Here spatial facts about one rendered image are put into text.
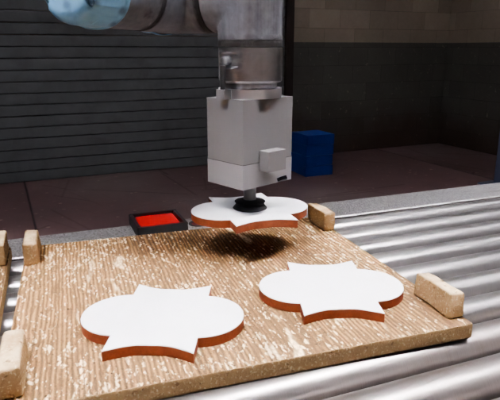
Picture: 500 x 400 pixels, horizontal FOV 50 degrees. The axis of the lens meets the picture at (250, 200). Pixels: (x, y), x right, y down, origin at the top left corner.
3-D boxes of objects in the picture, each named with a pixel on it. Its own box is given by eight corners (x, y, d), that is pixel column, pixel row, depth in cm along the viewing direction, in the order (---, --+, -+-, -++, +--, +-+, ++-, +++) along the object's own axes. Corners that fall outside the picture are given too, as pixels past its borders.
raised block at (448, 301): (411, 294, 56) (413, 271, 55) (426, 292, 57) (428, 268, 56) (448, 321, 51) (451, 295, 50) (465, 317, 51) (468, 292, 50)
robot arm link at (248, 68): (296, 48, 63) (245, 47, 57) (294, 87, 64) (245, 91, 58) (251, 48, 68) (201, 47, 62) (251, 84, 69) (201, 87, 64)
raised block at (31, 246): (26, 249, 69) (24, 228, 68) (41, 248, 69) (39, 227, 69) (23, 267, 63) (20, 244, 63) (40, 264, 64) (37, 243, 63)
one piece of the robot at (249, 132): (257, 67, 56) (256, 217, 60) (313, 65, 62) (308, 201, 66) (198, 65, 63) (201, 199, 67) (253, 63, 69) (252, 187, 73)
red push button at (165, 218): (135, 225, 85) (134, 216, 84) (172, 221, 87) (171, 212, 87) (142, 236, 79) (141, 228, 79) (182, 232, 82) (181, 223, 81)
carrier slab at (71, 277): (28, 257, 70) (26, 246, 70) (314, 226, 83) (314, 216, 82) (-3, 432, 38) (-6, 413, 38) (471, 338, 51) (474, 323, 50)
